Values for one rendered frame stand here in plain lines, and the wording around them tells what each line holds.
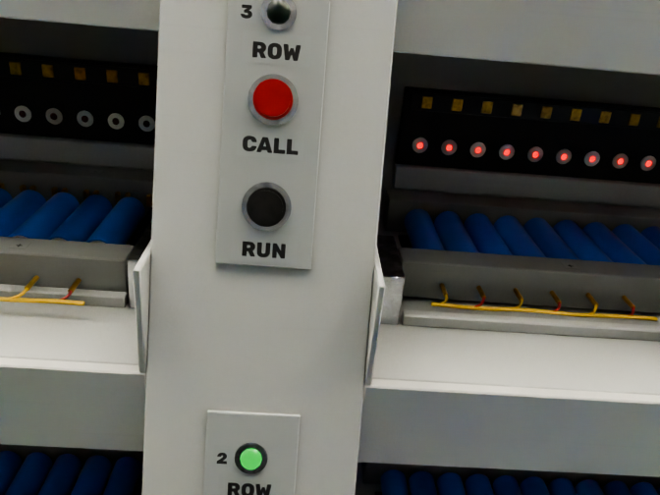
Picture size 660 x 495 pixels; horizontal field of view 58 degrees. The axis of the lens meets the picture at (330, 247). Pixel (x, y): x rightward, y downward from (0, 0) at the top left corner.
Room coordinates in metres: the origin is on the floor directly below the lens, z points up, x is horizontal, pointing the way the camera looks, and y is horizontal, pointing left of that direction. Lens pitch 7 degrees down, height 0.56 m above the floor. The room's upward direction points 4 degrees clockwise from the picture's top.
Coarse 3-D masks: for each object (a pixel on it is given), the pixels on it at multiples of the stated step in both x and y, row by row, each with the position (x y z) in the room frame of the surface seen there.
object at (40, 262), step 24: (0, 240) 0.30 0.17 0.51; (24, 240) 0.30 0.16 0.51; (48, 240) 0.30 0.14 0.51; (0, 264) 0.29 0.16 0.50; (24, 264) 0.29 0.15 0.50; (48, 264) 0.29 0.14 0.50; (72, 264) 0.29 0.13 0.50; (96, 264) 0.29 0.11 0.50; (120, 264) 0.29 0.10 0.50; (72, 288) 0.28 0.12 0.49; (96, 288) 0.29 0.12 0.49; (120, 288) 0.29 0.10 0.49
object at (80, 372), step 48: (0, 144) 0.41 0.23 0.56; (48, 144) 0.41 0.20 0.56; (96, 144) 0.41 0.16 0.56; (144, 144) 0.42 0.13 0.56; (144, 240) 0.30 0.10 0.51; (144, 288) 0.24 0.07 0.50; (0, 336) 0.26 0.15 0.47; (48, 336) 0.26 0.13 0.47; (96, 336) 0.27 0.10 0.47; (144, 336) 0.24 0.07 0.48; (0, 384) 0.25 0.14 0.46; (48, 384) 0.25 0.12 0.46; (96, 384) 0.25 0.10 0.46; (144, 384) 0.25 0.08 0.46; (0, 432) 0.25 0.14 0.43; (48, 432) 0.25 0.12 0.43; (96, 432) 0.26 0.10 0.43
